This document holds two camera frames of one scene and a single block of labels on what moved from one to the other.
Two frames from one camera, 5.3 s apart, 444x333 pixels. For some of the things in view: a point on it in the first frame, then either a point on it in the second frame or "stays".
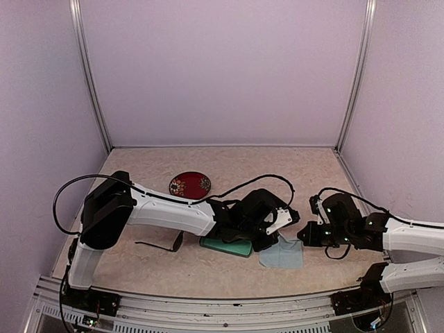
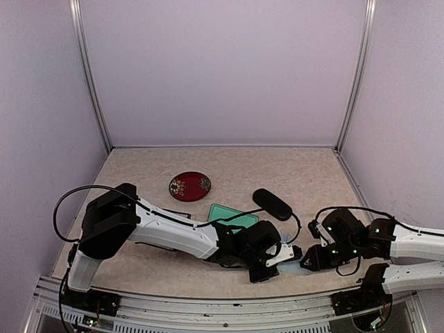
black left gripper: (259, 246) to (257, 277)
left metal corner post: (75, 10) stays
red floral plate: (190, 185) stays
